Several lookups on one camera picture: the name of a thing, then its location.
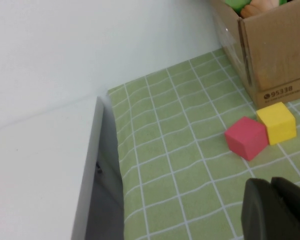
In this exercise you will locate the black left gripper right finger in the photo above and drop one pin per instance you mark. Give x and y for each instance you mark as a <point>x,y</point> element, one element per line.
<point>298,212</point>

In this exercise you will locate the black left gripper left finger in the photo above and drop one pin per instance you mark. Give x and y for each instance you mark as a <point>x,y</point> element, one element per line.
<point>260,215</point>

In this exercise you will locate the pink foam cube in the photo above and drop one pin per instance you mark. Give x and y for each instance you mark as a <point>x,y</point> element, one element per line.
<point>245,140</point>

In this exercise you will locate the yellow foam cube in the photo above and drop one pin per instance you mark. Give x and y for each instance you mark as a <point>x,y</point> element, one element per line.
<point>280,125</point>

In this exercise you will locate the green checked tablecloth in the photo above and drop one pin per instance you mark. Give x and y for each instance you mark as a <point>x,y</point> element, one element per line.
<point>177,150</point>

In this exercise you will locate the cardboard box with F2 print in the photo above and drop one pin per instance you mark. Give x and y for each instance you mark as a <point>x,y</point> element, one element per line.
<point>272,57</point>

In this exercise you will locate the green Lays chip bag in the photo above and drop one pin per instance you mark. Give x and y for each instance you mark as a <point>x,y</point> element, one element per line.
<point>236,3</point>

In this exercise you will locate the white side table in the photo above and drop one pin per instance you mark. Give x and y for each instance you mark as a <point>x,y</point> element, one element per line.
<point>40,175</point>

